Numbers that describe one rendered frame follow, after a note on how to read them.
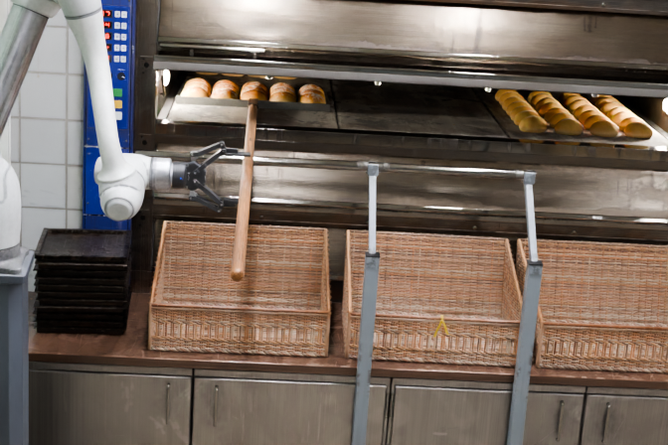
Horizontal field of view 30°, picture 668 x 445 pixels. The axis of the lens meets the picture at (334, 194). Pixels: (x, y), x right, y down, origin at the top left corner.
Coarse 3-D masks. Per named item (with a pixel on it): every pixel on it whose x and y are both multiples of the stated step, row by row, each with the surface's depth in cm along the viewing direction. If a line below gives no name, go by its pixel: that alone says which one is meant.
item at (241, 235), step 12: (252, 108) 427; (252, 120) 410; (252, 132) 394; (252, 144) 380; (252, 156) 368; (240, 192) 331; (240, 204) 319; (240, 216) 308; (240, 228) 298; (240, 240) 289; (240, 252) 281; (240, 264) 274; (240, 276) 270
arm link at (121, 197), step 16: (80, 16) 320; (96, 16) 322; (80, 32) 323; (96, 32) 324; (80, 48) 327; (96, 48) 326; (96, 64) 327; (96, 80) 327; (96, 96) 326; (112, 96) 328; (96, 112) 325; (112, 112) 326; (96, 128) 325; (112, 128) 325; (112, 144) 324; (112, 160) 325; (112, 176) 325; (128, 176) 326; (112, 192) 323; (128, 192) 324; (112, 208) 323; (128, 208) 323
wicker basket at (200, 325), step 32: (192, 224) 417; (224, 224) 418; (256, 224) 419; (160, 256) 398; (192, 256) 418; (224, 256) 418; (256, 256) 419; (288, 256) 420; (320, 256) 420; (160, 288) 406; (224, 288) 418; (256, 288) 419; (288, 288) 419; (320, 288) 420; (160, 320) 377; (192, 320) 377; (224, 320) 378; (256, 320) 378; (288, 320) 379; (320, 320) 410; (224, 352) 380; (256, 352) 381; (288, 352) 382; (320, 352) 382
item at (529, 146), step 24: (168, 120) 415; (360, 144) 415; (384, 144) 416; (408, 144) 416; (432, 144) 416; (456, 144) 416; (480, 144) 417; (504, 144) 417; (528, 144) 417; (552, 144) 418; (576, 144) 419; (600, 144) 422; (624, 144) 424
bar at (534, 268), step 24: (312, 168) 379; (336, 168) 379; (360, 168) 379; (384, 168) 379; (408, 168) 379; (432, 168) 380; (456, 168) 380; (480, 168) 381; (528, 192) 380; (528, 216) 375; (528, 240) 373; (528, 264) 367; (528, 288) 367; (528, 312) 369; (360, 336) 369; (528, 336) 371; (360, 360) 371; (528, 360) 373; (360, 384) 374; (528, 384) 375; (360, 408) 376; (360, 432) 378
